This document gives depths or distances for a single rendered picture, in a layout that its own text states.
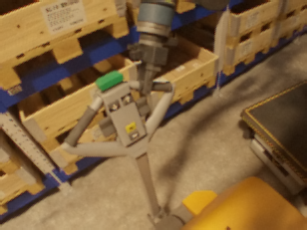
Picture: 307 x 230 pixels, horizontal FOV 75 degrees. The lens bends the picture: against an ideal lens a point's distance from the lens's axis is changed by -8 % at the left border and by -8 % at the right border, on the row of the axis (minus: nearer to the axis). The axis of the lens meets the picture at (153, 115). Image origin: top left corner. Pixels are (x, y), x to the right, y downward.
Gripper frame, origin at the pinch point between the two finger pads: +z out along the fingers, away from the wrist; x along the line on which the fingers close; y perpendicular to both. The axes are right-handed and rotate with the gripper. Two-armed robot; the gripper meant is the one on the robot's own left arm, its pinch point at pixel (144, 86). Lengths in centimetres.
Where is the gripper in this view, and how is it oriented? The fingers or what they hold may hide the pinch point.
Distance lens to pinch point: 72.3
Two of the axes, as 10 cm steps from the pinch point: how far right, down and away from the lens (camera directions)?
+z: -1.7, 9.4, 3.0
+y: -8.3, 0.3, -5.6
